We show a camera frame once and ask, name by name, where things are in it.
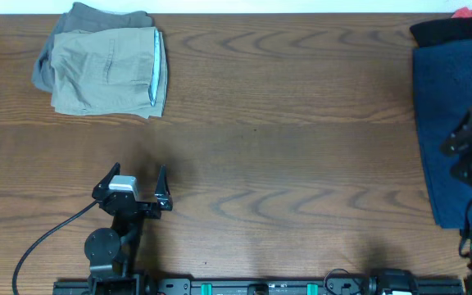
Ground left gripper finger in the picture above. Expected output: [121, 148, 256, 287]
[96, 162, 120, 190]
[154, 166, 171, 202]

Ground beige khaki shorts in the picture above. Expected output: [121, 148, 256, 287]
[51, 27, 168, 119]

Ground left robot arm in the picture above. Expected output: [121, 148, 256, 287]
[84, 163, 173, 294]

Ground navy blue garment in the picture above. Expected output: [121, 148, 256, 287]
[412, 39, 472, 229]

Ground black folded garment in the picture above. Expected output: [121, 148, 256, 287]
[410, 17, 472, 48]

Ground folded grey shorts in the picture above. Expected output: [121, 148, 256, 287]
[31, 2, 154, 93]

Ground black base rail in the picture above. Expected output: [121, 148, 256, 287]
[52, 269, 465, 295]

